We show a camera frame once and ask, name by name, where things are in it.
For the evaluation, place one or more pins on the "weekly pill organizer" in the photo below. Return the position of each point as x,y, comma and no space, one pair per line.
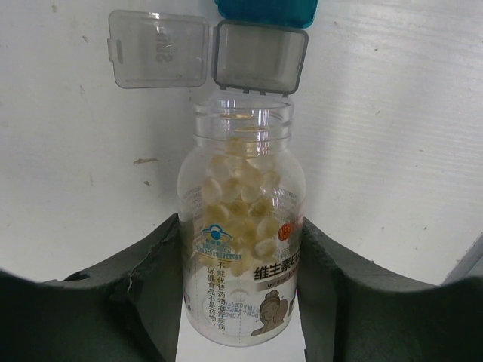
259,46

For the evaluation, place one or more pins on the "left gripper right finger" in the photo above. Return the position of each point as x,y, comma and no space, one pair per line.
351,309

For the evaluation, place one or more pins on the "clear bottle gold cap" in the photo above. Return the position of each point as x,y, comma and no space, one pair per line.
241,195

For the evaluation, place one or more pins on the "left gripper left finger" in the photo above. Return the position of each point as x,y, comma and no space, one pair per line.
125,308

